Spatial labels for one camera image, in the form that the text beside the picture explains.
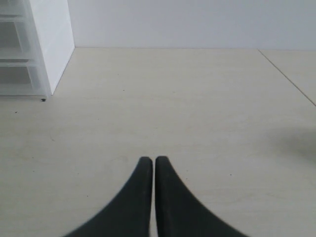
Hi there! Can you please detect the clear bottom drawer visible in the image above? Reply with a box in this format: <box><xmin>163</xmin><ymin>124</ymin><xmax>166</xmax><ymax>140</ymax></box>
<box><xmin>0</xmin><ymin>64</ymin><xmax>47</xmax><ymax>96</ymax></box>

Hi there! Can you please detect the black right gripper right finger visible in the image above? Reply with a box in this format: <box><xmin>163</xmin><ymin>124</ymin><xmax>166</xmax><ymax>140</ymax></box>
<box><xmin>155</xmin><ymin>156</ymin><xmax>244</xmax><ymax>237</ymax></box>

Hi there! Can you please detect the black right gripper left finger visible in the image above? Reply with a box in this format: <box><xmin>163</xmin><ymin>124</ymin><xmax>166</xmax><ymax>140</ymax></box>
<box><xmin>67</xmin><ymin>157</ymin><xmax>153</xmax><ymax>237</ymax></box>

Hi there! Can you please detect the white plastic drawer cabinet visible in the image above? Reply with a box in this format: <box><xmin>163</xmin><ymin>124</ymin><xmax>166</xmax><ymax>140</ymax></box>
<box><xmin>0</xmin><ymin>0</ymin><xmax>75</xmax><ymax>99</ymax></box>

